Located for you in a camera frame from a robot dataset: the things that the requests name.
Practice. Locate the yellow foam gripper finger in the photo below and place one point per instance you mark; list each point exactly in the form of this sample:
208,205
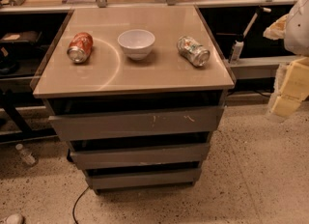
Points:
291,87
277,29

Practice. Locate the grey bottom drawer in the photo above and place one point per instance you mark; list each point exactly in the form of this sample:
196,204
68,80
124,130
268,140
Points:
144,179

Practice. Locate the grey drawer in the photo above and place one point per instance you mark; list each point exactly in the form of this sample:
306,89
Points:
144,179
140,156
136,123

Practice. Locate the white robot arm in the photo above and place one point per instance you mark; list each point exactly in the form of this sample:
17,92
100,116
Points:
296,38

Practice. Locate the grey middle drawer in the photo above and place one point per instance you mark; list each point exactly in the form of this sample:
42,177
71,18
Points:
140,156

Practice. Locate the grey drawer cabinet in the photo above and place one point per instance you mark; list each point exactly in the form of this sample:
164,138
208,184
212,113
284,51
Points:
109,81

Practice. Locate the grey top drawer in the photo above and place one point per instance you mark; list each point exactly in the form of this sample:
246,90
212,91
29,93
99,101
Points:
136,123

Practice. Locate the white spray bottle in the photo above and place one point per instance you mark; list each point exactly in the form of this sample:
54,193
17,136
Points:
236,50

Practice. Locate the silver green soda can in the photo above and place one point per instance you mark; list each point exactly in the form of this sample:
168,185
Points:
192,51

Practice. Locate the white bowl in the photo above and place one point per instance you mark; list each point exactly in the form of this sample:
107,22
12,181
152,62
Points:
136,44

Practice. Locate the orange soda can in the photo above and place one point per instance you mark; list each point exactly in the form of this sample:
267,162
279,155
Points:
80,47

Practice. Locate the clear plastic water bottle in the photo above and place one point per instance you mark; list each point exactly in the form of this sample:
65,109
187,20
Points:
26,155

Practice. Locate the white shoe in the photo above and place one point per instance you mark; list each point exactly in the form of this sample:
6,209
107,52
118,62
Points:
15,218

